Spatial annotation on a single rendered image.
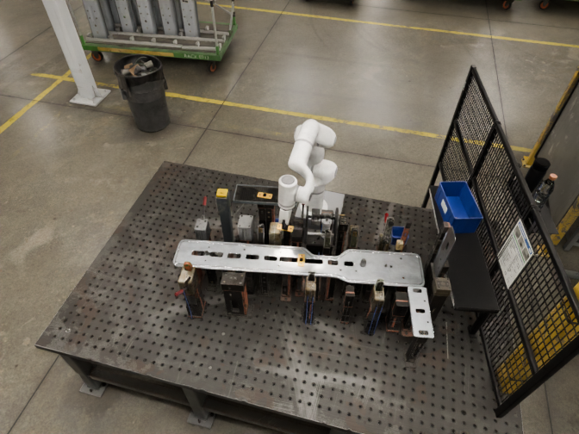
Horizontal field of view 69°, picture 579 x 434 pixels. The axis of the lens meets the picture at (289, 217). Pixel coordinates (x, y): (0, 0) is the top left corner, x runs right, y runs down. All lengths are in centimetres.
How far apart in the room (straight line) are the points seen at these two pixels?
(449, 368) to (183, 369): 141
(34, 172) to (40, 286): 148
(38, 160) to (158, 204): 224
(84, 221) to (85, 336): 179
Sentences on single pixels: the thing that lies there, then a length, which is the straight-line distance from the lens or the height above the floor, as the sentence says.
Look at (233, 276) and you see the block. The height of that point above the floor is 103.
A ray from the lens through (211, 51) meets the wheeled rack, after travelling 597.
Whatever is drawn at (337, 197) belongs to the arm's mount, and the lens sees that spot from 298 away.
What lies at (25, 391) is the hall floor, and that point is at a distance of 353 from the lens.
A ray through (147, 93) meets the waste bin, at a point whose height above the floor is 50.
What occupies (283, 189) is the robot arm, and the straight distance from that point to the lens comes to 190.
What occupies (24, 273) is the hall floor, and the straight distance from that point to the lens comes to 411.
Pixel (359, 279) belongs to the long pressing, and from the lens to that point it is 231.
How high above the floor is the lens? 289
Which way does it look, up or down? 48 degrees down
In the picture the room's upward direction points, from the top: 1 degrees clockwise
